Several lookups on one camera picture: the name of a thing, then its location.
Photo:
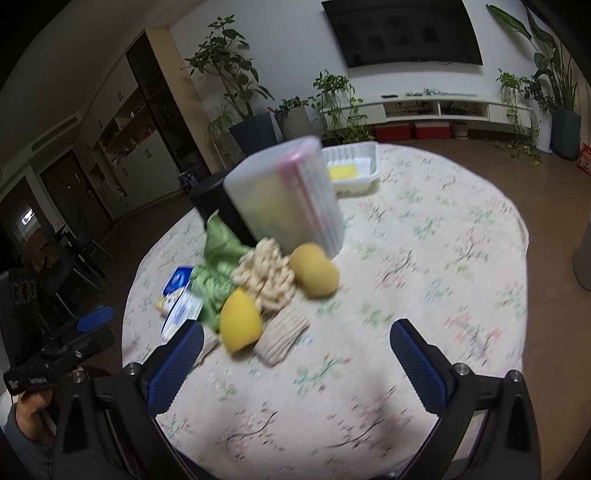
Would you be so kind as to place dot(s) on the red storage box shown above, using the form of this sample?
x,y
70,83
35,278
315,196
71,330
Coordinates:
x,y
432,130
392,132

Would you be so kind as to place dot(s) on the spider plant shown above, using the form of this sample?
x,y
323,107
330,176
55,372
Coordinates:
x,y
221,127

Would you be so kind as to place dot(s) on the round white table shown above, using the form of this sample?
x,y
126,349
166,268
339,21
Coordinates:
x,y
415,230

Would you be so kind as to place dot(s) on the yellow lemon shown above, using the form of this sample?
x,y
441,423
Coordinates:
x,y
240,321

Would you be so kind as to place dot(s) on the trailing green plant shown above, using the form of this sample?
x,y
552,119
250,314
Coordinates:
x,y
337,92

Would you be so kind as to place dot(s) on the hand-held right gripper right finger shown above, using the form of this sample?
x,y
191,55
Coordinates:
x,y
418,369

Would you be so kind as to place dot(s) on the tall tree in dark pot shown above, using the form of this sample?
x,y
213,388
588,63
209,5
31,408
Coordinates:
x,y
254,134

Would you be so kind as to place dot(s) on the flat yellow sponge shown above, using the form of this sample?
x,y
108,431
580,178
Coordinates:
x,y
344,171

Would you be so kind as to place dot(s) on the white wall cabinet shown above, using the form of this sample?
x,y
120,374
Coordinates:
x,y
134,152

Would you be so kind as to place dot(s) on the black chair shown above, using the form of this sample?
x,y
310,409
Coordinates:
x,y
81,258

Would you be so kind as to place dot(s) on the plant in grey ribbed pot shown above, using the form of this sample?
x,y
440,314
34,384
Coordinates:
x,y
295,122

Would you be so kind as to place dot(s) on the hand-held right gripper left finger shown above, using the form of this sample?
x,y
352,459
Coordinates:
x,y
173,371

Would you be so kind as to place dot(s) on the grey round bin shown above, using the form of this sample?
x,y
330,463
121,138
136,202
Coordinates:
x,y
584,263

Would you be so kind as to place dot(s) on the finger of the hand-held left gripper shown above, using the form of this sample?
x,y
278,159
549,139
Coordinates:
x,y
94,344
94,317

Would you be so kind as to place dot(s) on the red carton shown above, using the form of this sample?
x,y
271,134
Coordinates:
x,y
585,159

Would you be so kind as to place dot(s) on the green microfibre cloth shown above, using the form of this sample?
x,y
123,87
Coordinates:
x,y
221,242

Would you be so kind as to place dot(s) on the broad-leaf plant in blue pot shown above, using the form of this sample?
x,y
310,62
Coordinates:
x,y
565,131

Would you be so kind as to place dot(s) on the person's left hand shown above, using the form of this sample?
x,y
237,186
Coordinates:
x,y
30,413

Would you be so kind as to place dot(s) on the trailing plant on console end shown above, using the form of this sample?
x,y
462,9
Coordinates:
x,y
512,87

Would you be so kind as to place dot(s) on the translucent plastic container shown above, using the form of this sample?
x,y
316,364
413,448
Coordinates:
x,y
277,198

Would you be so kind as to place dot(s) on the blue and white vase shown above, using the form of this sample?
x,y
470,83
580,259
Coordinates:
x,y
187,181

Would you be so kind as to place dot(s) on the white television console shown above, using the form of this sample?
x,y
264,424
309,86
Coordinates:
x,y
461,104

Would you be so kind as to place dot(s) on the person's left forearm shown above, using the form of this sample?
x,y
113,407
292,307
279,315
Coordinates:
x,y
23,457

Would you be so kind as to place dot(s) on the small white pot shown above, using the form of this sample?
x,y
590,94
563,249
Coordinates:
x,y
460,130

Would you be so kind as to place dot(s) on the wall-mounted black television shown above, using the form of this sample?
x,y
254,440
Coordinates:
x,y
401,32

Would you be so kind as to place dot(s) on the beige knitted cloth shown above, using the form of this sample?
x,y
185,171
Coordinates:
x,y
207,346
281,337

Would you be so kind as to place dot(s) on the black cylindrical container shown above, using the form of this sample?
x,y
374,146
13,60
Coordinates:
x,y
217,203

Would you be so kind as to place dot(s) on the dark yellow rounded sponge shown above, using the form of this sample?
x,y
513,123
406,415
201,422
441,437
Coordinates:
x,y
314,270

